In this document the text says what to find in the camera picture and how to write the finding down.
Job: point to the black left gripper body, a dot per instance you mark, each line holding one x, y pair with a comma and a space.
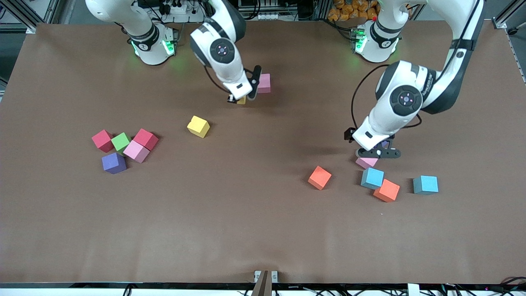
349, 134

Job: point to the blue foam cube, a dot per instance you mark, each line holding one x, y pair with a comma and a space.
425, 183
372, 177

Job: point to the aluminium frame profile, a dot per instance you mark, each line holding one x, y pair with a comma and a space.
51, 10
499, 24

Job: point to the purple foam cube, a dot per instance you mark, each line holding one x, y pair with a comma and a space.
384, 144
113, 162

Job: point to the pink foam cube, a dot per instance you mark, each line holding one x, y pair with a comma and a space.
367, 163
265, 83
135, 150

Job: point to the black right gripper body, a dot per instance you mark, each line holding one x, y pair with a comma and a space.
232, 98

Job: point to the pile of orange items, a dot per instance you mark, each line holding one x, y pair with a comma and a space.
353, 10

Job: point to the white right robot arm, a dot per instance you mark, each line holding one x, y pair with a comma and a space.
150, 45

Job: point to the green foam cube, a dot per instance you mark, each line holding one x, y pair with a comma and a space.
121, 141

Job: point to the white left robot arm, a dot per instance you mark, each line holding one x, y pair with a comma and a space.
386, 119

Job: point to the front camera mount bracket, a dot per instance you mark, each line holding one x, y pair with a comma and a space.
266, 283

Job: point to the brown table cover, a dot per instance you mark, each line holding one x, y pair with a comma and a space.
263, 230

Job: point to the red foam cube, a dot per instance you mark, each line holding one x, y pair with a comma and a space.
101, 139
145, 137

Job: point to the orange foam cube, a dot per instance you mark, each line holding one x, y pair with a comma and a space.
387, 190
320, 176

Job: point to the white power strip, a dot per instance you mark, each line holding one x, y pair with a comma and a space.
176, 8
265, 16

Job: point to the yellow foam cube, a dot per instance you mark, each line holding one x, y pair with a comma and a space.
198, 125
241, 100

